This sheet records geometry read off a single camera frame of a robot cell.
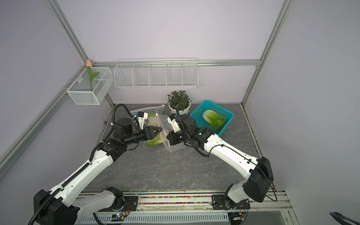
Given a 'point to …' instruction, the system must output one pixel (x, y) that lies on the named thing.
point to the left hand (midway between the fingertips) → (161, 131)
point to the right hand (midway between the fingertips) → (166, 136)
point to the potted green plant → (180, 100)
